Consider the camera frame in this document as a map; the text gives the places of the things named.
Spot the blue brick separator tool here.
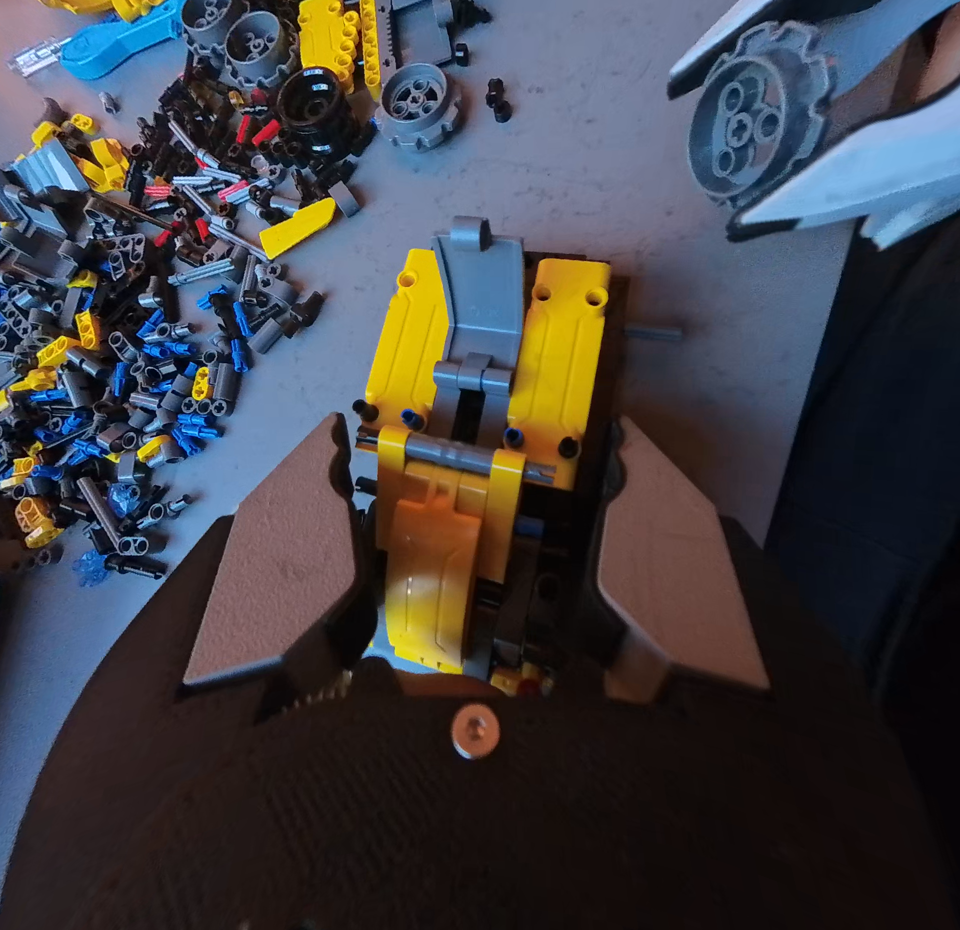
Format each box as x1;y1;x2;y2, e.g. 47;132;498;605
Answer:
57;0;189;81

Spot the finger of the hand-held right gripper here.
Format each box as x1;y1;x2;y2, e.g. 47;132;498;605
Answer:
667;0;960;102
726;88;960;252

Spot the black wheel rim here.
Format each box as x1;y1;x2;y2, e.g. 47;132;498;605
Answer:
275;69;355;156

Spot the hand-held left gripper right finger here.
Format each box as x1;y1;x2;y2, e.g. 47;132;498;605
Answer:
586;416;772;704

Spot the grey panel piece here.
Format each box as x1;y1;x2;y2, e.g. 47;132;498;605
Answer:
389;0;456;62

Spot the pile of yellow beams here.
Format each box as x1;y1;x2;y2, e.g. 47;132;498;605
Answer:
30;0;385;100

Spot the clear transparent piece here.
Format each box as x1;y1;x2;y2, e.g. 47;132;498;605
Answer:
8;35;69;77

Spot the pile of small building pieces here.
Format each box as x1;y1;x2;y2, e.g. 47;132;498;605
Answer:
0;67;363;588

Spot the yellow curved panel piece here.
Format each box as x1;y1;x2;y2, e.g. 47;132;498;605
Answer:
258;196;338;261

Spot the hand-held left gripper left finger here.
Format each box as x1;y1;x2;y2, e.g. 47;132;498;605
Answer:
183;412;378;687

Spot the grey desk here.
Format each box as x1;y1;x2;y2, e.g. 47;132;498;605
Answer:
0;0;860;721

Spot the yellow toy vehicle model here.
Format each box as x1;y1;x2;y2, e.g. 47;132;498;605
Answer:
352;215;684;700

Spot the grey toothed wheel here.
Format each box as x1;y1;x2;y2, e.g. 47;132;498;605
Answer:
687;20;840;210
374;63;465;153

